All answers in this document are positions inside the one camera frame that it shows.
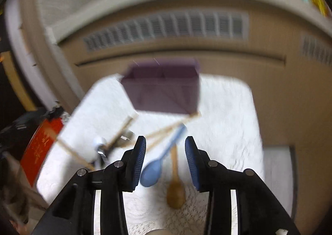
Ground purple utensil holder box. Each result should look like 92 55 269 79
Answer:
120 58 200 114

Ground blue plastic spoon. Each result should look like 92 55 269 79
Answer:
140 123 186 187

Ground yellow package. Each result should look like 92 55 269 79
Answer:
310 0 330 17

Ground large grey vent grille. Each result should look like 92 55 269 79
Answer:
83 9 249 52

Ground wooden spoon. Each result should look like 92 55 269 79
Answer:
167 145 186 210

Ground small grey vent grille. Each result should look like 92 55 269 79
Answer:
300 34 332 66

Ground wooden chopstick one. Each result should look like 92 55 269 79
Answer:
145 112 201 139

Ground wooden chopstick three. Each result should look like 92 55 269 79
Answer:
105 113 138 149

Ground red floor mat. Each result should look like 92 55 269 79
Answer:
20 118 63 187

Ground wooden chopstick four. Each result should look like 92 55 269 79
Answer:
56 138 95 171

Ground white plastic spoon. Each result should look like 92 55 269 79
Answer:
91 137 108 169

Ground white lace tablecloth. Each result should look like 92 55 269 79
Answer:
37 75 264 234

